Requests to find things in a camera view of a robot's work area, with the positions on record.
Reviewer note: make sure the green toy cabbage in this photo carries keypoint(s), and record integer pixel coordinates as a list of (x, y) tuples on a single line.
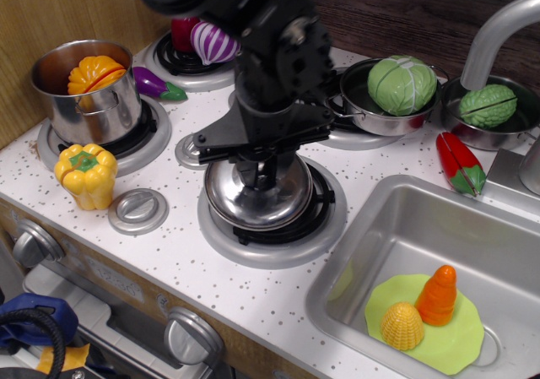
[(401, 85)]

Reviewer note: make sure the blue clamp tool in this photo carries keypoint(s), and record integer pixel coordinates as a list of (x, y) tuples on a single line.
[(58, 310)]

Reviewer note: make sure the tall steel pot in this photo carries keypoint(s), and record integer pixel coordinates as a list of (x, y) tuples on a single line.
[(101, 116)]

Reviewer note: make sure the purple striped toy onion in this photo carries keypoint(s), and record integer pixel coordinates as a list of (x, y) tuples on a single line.
[(212, 44)]

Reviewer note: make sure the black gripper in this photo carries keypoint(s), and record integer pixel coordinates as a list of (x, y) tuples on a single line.
[(249, 132)]

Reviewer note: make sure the left oven front knob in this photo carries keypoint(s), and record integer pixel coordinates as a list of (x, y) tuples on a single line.
[(35, 245)]

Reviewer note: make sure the silver stovetop knob front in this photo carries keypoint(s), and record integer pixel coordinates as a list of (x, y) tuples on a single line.
[(138, 212)]

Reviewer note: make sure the oven knob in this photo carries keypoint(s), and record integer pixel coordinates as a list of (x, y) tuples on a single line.
[(35, 245), (192, 337)]

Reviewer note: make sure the shallow steel pan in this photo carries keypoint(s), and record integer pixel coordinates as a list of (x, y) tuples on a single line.
[(367, 115)]

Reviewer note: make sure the front left black burner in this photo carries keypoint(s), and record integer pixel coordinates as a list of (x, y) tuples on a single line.
[(137, 149)]

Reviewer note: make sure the purple toy eggplant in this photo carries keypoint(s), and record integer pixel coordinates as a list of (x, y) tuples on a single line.
[(151, 85)]

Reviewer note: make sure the shiny steel pot lid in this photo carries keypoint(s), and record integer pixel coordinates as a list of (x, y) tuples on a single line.
[(269, 207)]

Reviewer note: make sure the steel bowl by faucet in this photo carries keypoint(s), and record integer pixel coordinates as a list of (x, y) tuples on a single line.
[(509, 135)]

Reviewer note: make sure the back left black burner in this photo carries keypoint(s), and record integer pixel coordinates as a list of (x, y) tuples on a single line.
[(186, 69)]

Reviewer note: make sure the yellow toy corn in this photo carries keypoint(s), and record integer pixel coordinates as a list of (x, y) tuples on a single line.
[(402, 326)]

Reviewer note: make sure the silver stovetop knob middle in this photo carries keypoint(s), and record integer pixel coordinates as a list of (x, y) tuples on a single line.
[(186, 154)]

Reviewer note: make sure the yellow toy bell pepper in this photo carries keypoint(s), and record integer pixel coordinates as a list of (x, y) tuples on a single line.
[(88, 173)]

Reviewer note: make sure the right oven front knob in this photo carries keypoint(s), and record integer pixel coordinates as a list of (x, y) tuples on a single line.
[(192, 337)]

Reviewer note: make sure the lime green plate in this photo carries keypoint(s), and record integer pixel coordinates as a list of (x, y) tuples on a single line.
[(449, 348)]

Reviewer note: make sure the back right black burner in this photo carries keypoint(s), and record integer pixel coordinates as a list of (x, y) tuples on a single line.
[(345, 135)]

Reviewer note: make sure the black burner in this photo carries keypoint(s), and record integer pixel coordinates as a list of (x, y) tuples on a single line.
[(137, 149), (186, 69), (310, 236), (345, 135)]

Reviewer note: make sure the yellow object bottom left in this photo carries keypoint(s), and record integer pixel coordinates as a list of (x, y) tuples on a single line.
[(75, 357)]

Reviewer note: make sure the green bumpy toy gourd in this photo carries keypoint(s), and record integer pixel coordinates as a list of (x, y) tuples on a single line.
[(488, 107)]

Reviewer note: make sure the orange toy pumpkin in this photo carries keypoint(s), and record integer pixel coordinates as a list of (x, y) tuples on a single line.
[(94, 73)]

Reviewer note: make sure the dark red toy vegetable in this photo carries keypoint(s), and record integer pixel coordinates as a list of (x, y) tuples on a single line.
[(180, 30)]

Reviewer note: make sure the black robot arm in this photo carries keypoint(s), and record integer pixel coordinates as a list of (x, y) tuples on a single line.
[(284, 54)]

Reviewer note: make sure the silver oven door handle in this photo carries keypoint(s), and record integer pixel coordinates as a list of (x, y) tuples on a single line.
[(132, 342)]

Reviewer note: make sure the silver stovetop knob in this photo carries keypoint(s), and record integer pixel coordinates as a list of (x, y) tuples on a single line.
[(186, 154), (138, 212)]

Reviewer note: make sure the orange toy carrot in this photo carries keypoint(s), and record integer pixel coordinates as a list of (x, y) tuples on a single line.
[(436, 302)]

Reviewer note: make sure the red toy chili pepper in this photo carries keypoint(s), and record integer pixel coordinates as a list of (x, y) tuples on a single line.
[(461, 167)]

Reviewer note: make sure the silver sink basin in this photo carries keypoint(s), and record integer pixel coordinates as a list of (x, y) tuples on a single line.
[(410, 226)]

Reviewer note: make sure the silver faucet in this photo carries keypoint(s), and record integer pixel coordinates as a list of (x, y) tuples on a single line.
[(485, 46)]

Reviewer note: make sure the front right black burner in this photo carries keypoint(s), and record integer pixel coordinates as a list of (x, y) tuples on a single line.
[(310, 236)]

